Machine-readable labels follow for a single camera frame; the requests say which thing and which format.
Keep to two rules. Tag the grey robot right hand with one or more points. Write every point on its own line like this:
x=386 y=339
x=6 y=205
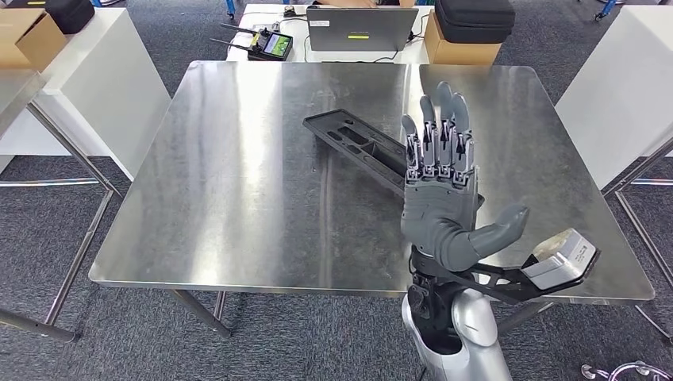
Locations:
x=436 y=210

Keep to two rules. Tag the black plastic panel part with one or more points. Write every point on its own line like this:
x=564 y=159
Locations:
x=363 y=144

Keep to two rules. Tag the brown cardboard box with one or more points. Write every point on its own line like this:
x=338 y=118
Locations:
x=26 y=37
x=457 y=52

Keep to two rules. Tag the black hard carrying case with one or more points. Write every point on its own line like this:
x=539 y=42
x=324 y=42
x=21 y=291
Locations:
x=473 y=21

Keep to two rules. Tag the grey laptop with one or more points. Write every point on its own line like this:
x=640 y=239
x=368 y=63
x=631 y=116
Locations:
x=363 y=26

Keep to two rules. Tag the white cabinet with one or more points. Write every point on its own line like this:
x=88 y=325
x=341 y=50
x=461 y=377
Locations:
x=115 y=84
x=620 y=89

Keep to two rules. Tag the black remote controller with screen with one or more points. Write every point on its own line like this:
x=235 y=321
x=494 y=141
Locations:
x=276 y=44

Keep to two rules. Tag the chrome wheeled stool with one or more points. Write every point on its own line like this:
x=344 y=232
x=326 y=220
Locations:
x=631 y=370

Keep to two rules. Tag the black padded bag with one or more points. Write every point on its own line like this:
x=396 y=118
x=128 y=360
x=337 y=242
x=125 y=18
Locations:
x=68 y=13

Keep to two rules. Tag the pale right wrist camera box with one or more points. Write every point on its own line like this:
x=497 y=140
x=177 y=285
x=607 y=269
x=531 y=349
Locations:
x=557 y=263

